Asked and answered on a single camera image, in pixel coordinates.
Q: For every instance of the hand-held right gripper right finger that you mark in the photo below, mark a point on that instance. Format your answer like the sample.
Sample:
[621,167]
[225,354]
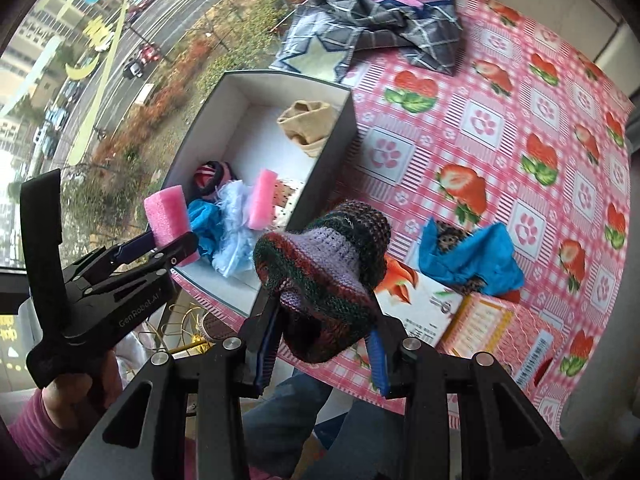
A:
[380,362]

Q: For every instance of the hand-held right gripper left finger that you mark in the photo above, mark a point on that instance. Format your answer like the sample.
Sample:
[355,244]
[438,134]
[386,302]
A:
[265,357]

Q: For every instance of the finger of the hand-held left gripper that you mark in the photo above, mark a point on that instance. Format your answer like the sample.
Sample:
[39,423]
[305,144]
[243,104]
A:
[132,249]
[175,252]

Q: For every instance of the pink sponge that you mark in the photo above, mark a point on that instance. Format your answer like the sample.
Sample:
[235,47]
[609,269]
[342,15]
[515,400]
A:
[167,210]
[262,200]

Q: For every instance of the multicolour knit hat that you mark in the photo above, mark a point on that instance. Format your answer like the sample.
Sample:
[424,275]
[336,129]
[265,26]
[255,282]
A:
[320,260]

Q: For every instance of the white polka dot scrunchie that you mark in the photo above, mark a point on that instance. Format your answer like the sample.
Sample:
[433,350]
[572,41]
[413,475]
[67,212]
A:
[287,195]

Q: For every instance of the tan sock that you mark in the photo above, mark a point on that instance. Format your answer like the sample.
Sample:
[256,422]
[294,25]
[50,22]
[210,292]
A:
[305,125]

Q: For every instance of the person's left forearm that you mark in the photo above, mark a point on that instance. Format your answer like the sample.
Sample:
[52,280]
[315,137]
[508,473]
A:
[30,430]

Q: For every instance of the person's left hand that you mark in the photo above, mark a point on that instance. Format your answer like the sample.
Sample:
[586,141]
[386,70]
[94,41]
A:
[75,390]

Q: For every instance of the light blue fluffy cloth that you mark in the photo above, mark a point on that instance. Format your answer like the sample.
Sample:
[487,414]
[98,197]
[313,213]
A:
[235,230]

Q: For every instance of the person's legs in jeans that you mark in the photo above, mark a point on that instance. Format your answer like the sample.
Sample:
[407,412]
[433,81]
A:
[310,410]

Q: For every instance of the pink striped dark sock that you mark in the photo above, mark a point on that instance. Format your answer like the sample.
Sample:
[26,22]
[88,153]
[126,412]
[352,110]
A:
[212,175]

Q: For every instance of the printed cardboard carton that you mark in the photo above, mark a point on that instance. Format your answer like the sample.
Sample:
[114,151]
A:
[480,325]

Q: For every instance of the brown patterned cloth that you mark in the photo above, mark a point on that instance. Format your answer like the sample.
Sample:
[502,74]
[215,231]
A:
[450,237]

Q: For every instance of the pink strawberry print tablecloth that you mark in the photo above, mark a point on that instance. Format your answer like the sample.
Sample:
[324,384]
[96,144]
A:
[450,125]

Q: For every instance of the grey plaid shirt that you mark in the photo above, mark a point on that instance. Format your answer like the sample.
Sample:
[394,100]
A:
[400,30]

